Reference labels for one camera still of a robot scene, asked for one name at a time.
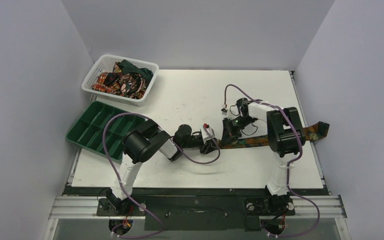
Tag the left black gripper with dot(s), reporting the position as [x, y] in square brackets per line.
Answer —
[207, 147]

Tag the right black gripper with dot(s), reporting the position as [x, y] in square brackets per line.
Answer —
[227, 127]

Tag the orange green patterned tie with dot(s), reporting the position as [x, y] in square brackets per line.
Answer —
[312, 133]

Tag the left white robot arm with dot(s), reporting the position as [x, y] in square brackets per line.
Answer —
[141, 144]

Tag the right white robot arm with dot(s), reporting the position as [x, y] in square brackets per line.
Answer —
[285, 136]

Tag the red patterned ties pile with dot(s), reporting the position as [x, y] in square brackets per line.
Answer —
[131, 85]

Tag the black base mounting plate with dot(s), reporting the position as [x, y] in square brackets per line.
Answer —
[150, 204]

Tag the dark green tie in basket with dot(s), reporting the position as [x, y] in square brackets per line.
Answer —
[126, 67]

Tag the white plastic basket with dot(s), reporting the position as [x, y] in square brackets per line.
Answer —
[105, 64]

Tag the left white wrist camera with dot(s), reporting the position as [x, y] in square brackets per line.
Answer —
[207, 132]

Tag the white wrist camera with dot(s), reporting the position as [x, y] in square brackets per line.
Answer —
[224, 109]
[207, 132]

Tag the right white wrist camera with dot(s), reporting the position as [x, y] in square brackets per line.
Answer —
[224, 109]

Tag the aluminium frame rail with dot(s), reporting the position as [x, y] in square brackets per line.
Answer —
[87, 207]

